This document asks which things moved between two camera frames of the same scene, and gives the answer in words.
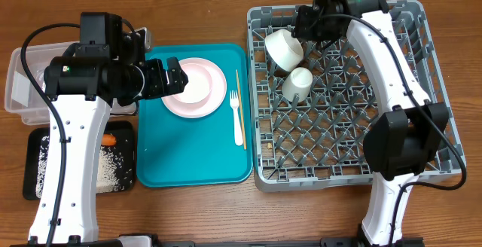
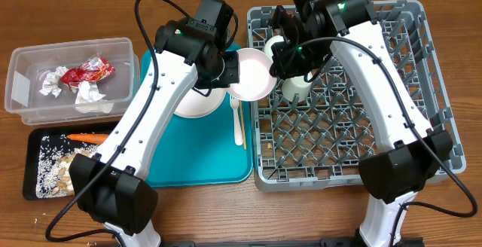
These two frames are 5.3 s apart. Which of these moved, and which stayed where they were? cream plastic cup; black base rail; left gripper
Moved: left gripper
Stayed: cream plastic cup; black base rail
